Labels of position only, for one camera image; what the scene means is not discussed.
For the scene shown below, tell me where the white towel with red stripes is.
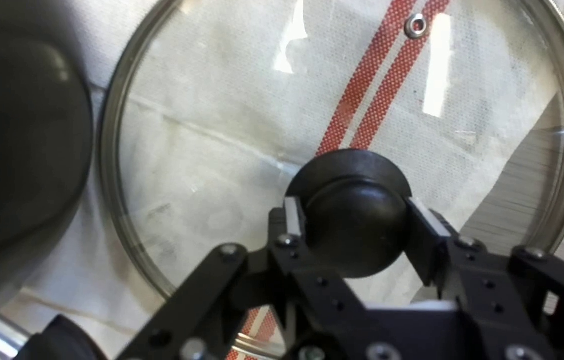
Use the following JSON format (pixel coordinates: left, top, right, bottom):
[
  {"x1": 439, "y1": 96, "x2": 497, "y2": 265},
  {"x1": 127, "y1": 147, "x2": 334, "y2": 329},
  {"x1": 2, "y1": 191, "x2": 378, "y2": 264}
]
[{"x1": 3, "y1": 0, "x2": 564, "y2": 355}]

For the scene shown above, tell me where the black cooking pot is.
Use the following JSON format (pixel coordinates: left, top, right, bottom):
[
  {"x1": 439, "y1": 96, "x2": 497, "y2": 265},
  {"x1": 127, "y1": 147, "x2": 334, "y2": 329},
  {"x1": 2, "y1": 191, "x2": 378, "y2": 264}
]
[{"x1": 0, "y1": 0, "x2": 93, "y2": 306}]

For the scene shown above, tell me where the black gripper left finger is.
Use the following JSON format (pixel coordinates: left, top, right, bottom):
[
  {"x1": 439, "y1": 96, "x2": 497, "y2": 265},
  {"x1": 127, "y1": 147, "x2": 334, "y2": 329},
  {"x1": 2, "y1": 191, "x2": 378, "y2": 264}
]
[{"x1": 117, "y1": 205, "x2": 304, "y2": 360}]

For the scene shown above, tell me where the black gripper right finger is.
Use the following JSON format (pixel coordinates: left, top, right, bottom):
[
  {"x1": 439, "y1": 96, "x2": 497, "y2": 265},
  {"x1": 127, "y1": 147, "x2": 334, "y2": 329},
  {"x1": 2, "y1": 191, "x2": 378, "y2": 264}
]
[{"x1": 405, "y1": 197, "x2": 564, "y2": 360}]

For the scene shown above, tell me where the glass lid with black knob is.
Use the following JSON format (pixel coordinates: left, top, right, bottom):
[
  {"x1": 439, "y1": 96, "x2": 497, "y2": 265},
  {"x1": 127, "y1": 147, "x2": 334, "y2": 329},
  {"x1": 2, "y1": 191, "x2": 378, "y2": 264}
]
[{"x1": 98, "y1": 0, "x2": 564, "y2": 357}]

